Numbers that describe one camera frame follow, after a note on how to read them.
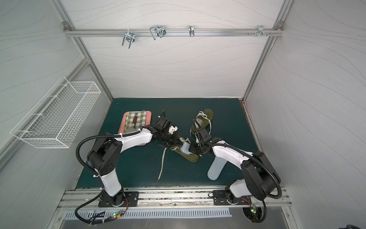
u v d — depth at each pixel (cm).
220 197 73
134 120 104
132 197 74
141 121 105
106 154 48
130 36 79
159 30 76
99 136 98
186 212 70
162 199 75
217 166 84
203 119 99
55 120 68
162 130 75
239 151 51
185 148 86
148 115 109
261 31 76
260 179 43
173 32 78
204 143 67
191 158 84
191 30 78
